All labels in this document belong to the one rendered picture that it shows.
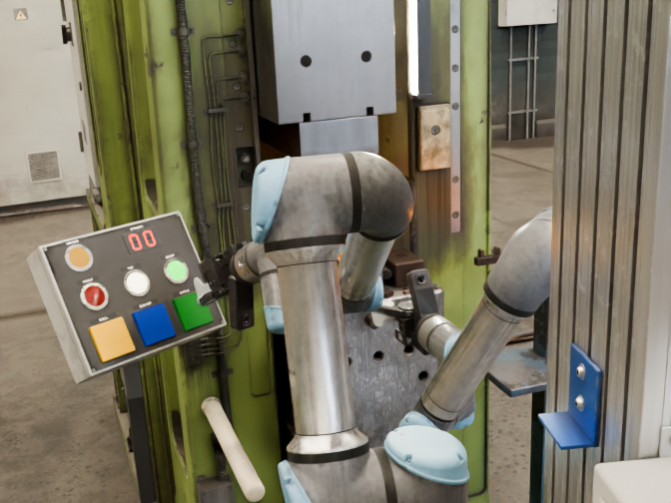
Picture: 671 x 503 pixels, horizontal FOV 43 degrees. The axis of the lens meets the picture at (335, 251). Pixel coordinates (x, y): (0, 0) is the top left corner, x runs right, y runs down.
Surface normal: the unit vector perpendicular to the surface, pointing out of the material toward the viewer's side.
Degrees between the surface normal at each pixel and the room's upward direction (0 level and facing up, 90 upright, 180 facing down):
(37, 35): 90
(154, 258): 60
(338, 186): 65
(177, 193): 90
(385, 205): 99
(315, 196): 74
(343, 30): 90
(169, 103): 90
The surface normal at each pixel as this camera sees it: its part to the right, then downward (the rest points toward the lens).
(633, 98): -0.99, 0.07
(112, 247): 0.59, -0.32
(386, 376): 0.35, 0.26
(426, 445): 0.08, -0.96
